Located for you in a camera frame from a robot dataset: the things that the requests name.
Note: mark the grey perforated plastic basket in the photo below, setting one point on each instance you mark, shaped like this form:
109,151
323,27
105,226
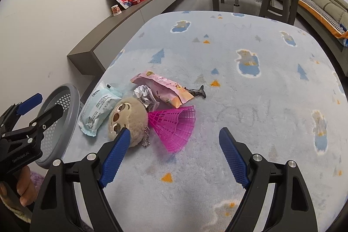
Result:
62,117

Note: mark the orange houndstooth sofa blanket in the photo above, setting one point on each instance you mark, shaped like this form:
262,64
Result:
323,14

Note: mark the striped paper cup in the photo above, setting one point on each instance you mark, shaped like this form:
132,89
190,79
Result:
116,9

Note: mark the pink snack packet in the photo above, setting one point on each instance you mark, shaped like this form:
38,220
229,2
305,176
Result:
165,85

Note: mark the person's left hand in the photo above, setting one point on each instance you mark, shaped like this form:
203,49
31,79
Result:
25,185

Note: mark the pink plastic shuttlecock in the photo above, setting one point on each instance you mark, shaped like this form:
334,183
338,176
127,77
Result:
176,126

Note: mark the crumpled silver foil wrapper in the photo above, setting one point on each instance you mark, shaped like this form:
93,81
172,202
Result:
145,96

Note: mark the small black shark toy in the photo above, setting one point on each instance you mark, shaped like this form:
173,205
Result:
197,92

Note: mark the grey stool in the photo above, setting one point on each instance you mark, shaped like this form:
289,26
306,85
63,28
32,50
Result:
277,2

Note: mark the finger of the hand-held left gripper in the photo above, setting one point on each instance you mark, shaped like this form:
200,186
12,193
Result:
30,103
46,117

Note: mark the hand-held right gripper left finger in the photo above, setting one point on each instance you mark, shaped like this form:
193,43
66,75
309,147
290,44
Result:
115,156

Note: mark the light blue wet wipe packet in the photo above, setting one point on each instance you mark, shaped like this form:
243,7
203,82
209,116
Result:
99,107

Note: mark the purple fluffy rug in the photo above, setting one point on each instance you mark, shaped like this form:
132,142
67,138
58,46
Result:
36,179

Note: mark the grey wall sideboard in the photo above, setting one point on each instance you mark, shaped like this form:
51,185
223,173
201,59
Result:
119,28

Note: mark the light blue printed blanket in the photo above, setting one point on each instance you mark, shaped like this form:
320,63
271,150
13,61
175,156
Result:
258,85

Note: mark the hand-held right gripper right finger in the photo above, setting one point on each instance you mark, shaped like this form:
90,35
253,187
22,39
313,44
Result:
233,157

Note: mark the red flat box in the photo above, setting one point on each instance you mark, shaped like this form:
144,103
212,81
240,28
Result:
140,0

